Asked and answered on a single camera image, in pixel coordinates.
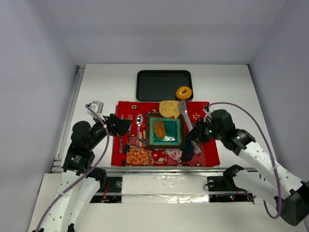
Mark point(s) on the glazed orange donut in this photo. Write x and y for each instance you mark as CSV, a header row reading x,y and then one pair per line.
x,y
183,93

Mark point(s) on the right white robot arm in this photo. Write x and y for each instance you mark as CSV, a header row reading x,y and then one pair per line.
x,y
285,192

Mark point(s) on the patterned handle fork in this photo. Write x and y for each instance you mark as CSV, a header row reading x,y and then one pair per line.
x,y
130,117

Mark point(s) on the red illustrated placemat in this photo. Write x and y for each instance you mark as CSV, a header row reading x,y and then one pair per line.
x,y
157,157

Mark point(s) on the square teal ceramic plate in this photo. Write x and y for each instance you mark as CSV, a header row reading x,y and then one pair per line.
x,y
174,128

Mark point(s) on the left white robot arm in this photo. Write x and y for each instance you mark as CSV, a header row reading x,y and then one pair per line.
x,y
80,178

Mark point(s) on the small brown bread roll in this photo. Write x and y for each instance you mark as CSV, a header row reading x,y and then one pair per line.
x,y
159,129

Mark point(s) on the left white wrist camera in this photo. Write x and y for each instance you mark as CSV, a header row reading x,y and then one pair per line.
x,y
97,107

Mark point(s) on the patterned handle table knife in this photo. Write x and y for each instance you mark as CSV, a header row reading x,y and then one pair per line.
x,y
121,140

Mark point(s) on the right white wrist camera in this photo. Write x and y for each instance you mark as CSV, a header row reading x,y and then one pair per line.
x,y
208,110

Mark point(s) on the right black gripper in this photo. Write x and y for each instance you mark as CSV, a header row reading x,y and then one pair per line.
x,y
198,131

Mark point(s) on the metal kitchen tongs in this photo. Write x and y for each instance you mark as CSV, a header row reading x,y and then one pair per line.
x,y
182,107

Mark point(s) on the toasted bread slice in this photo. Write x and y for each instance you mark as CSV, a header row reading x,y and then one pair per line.
x,y
169,109

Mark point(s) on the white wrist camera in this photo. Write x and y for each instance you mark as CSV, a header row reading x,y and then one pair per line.
x,y
97,107
208,110

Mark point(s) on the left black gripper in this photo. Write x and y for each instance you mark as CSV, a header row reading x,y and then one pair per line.
x,y
112,123

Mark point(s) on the black rectangular baking tray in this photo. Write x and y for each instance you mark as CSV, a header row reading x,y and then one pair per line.
x,y
161,85

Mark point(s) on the patterned handle spoon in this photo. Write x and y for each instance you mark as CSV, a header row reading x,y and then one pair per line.
x,y
139,122

